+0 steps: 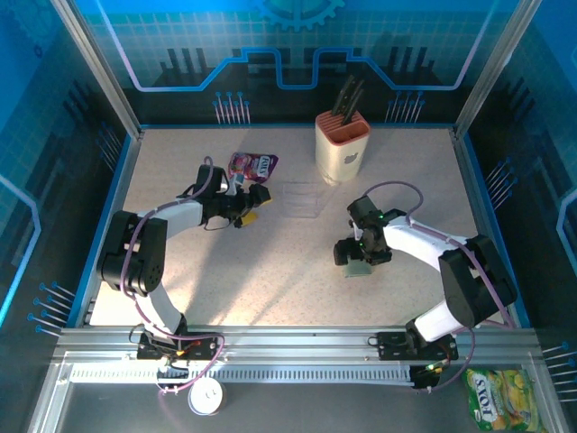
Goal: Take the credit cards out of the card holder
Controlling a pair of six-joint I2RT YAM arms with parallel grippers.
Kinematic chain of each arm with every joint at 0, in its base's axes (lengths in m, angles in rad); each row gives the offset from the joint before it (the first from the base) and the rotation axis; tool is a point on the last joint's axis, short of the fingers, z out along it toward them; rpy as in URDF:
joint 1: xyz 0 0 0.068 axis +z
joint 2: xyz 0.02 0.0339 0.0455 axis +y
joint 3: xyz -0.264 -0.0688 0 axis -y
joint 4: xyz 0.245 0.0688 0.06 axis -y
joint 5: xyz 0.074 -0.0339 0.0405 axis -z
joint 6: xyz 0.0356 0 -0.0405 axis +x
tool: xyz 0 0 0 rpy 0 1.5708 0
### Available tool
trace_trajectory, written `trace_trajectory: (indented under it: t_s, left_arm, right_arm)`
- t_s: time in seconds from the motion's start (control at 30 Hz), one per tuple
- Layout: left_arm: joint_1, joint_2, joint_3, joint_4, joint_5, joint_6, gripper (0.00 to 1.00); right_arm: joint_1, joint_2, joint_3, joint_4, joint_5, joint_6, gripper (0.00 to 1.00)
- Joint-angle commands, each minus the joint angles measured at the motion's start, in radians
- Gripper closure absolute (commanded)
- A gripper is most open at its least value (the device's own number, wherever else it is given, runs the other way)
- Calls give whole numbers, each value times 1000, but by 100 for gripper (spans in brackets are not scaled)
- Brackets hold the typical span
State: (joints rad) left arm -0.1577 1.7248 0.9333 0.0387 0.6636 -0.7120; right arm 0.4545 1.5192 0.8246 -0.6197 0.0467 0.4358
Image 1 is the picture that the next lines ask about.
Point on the green card holder clear sleeves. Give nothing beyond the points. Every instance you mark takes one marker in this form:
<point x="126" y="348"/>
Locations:
<point x="360" y="271"/>

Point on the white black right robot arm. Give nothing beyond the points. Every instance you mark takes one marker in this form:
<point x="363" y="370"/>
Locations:
<point x="473" y="279"/>

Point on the purple candy bag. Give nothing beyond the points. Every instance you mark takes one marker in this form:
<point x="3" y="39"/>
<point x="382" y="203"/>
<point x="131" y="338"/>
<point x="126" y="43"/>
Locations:
<point x="259" y="166"/>

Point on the beige knife block orange top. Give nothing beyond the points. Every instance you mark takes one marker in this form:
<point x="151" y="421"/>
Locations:
<point x="340" y="153"/>

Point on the small black electronics board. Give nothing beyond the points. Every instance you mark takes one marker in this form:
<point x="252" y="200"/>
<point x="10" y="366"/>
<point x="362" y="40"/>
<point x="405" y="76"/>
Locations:
<point x="426" y="376"/>

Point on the white round lid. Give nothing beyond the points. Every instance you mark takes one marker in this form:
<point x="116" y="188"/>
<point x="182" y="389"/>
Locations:
<point x="206" y="397"/>

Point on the yellow green candy bag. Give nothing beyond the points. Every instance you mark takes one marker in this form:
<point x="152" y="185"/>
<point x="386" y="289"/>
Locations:
<point x="505" y="399"/>

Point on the aluminium side rail blue edge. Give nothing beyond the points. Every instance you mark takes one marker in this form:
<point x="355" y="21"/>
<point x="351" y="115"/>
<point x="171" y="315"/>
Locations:
<point x="127" y="162"/>
<point x="463" y="162"/>

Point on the aluminium frame beam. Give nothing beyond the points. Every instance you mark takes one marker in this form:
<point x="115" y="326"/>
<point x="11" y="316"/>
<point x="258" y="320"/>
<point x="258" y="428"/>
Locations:
<point x="293" y="343"/>

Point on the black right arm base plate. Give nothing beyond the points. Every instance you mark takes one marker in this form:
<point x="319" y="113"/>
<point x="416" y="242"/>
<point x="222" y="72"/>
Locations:
<point x="392" y="347"/>

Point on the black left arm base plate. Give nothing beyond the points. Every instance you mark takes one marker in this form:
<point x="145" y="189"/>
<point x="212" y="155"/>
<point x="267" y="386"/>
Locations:
<point x="203" y="349"/>

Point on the aluminium frame post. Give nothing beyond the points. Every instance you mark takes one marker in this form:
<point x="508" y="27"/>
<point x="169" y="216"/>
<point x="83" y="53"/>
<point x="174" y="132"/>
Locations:
<point x="100" y="67"/>
<point x="494" y="67"/>

